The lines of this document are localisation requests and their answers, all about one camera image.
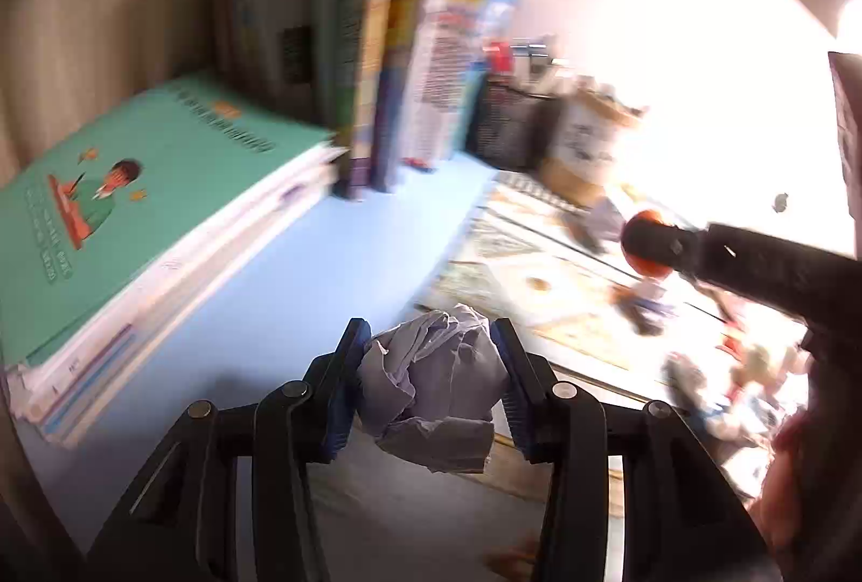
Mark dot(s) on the black mesh pen holder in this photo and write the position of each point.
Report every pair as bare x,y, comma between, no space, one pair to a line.
508,120

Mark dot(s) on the grey paper ball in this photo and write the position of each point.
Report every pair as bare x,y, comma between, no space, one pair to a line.
431,380

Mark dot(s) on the person's right forearm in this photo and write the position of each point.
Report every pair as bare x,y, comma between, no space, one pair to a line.
791,474

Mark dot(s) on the patterned desk mat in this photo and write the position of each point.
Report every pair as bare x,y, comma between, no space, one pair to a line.
539,279

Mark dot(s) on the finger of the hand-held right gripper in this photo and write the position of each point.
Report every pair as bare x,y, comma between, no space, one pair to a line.
754,265

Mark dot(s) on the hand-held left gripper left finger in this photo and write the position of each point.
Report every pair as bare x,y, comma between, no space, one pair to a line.
342,393

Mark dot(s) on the kraft cardboard container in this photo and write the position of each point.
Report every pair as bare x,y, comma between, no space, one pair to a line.
586,144

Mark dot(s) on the green illustrated book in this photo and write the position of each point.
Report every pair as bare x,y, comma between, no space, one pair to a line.
155,184

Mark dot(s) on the small orange mandarin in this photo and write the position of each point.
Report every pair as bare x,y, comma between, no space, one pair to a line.
646,262

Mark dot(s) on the stack of books, green cover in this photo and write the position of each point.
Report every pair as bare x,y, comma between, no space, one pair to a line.
168,299

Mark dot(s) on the row of upright books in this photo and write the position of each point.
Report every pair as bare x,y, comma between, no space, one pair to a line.
350,36

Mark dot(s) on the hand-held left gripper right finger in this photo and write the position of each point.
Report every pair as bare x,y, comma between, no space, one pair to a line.
515,400

